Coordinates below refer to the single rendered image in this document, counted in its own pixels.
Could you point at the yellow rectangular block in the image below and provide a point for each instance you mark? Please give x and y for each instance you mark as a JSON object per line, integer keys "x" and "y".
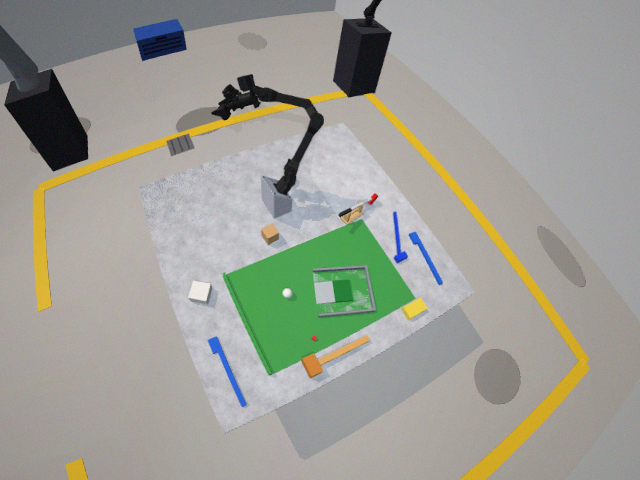
{"x": 414, "y": 308}

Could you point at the orange mallet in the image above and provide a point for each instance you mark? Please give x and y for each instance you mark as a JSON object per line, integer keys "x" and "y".
{"x": 313, "y": 365}

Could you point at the green flat mat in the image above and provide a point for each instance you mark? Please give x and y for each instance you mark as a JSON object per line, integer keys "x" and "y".
{"x": 283, "y": 327}

